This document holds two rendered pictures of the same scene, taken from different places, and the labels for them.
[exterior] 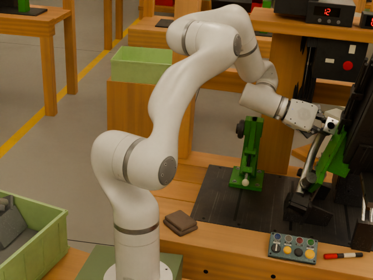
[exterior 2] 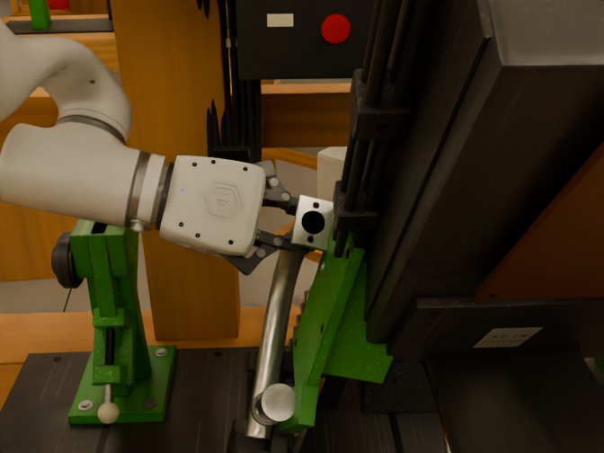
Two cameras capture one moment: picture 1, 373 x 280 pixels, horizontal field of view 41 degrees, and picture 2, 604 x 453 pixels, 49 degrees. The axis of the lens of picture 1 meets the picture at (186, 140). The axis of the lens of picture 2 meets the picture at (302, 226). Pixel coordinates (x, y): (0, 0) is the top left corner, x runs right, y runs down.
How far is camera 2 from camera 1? 106 cm
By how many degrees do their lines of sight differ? 12
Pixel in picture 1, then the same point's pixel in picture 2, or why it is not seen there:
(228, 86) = not seen: hidden behind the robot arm
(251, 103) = (36, 192)
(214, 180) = (31, 410)
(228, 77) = (32, 113)
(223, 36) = not seen: outside the picture
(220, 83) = not seen: hidden behind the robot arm
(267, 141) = (171, 268)
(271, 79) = (100, 101)
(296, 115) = (197, 208)
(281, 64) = (154, 56)
